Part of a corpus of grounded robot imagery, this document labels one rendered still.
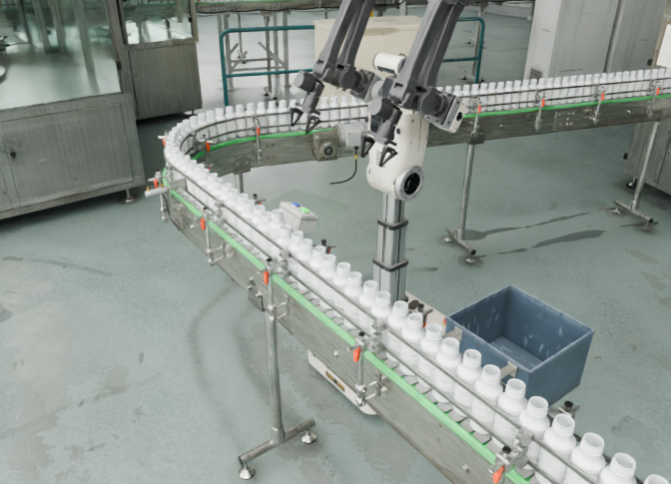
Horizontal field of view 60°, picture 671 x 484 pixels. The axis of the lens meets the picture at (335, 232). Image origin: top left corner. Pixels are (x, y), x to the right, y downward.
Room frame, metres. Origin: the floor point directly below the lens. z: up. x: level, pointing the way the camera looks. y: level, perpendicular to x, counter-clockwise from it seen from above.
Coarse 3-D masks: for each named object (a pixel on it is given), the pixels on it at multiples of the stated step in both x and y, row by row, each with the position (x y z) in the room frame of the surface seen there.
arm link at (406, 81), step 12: (432, 0) 2.07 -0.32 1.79; (444, 0) 2.05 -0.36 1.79; (456, 0) 2.05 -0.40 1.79; (432, 12) 2.04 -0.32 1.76; (444, 12) 2.06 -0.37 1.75; (420, 24) 2.06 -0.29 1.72; (432, 24) 2.03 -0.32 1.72; (420, 36) 2.03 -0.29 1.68; (432, 36) 2.04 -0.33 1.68; (420, 48) 2.01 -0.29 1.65; (408, 60) 2.01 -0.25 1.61; (420, 60) 2.01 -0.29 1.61; (408, 72) 1.99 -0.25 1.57; (396, 84) 2.01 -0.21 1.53; (408, 84) 1.97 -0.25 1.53; (396, 96) 1.97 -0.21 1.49
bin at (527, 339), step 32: (512, 288) 1.61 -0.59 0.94; (448, 320) 1.43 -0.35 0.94; (480, 320) 1.54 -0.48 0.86; (512, 320) 1.60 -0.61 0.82; (544, 320) 1.50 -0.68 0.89; (576, 320) 1.42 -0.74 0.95; (480, 352) 1.33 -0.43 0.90; (512, 352) 1.53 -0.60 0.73; (544, 352) 1.49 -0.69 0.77; (576, 352) 1.34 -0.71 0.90; (544, 384) 1.25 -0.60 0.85; (576, 384) 1.37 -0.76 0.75
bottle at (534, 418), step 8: (536, 400) 0.88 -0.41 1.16; (544, 400) 0.87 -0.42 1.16; (528, 408) 0.86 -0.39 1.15; (536, 408) 0.85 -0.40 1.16; (544, 408) 0.85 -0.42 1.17; (520, 416) 0.87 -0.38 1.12; (528, 416) 0.85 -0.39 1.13; (536, 416) 0.84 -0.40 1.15; (544, 416) 0.84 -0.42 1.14; (520, 424) 0.85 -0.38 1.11; (528, 424) 0.84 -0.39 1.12; (536, 424) 0.84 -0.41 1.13; (544, 424) 0.84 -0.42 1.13; (536, 432) 0.83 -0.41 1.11; (544, 432) 0.83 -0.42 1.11; (528, 448) 0.83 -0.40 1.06; (536, 448) 0.83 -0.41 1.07; (528, 456) 0.83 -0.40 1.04; (536, 456) 0.83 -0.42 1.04; (536, 464) 0.83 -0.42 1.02
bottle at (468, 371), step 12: (468, 360) 0.99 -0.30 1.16; (480, 360) 1.00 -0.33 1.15; (456, 372) 1.01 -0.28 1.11; (468, 372) 0.99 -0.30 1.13; (480, 372) 0.99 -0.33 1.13; (456, 384) 1.00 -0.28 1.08; (468, 384) 0.98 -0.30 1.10; (456, 396) 0.99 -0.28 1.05; (468, 396) 0.98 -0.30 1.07; (456, 408) 0.99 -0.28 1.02; (468, 408) 0.98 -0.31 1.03
